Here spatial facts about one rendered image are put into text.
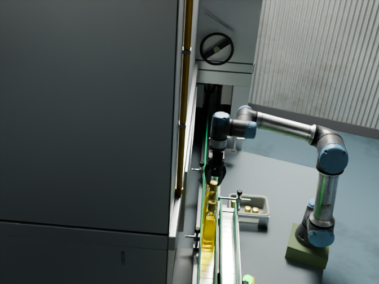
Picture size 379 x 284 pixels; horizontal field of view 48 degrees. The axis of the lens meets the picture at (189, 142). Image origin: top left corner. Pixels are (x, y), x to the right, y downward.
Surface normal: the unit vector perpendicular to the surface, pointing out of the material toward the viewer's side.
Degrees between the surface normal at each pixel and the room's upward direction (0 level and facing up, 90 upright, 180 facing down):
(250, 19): 90
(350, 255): 0
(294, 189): 0
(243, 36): 90
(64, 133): 90
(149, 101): 90
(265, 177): 0
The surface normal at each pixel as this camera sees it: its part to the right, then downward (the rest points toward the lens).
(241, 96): -0.07, 0.51
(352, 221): 0.06, -0.86
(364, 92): -0.35, 0.47
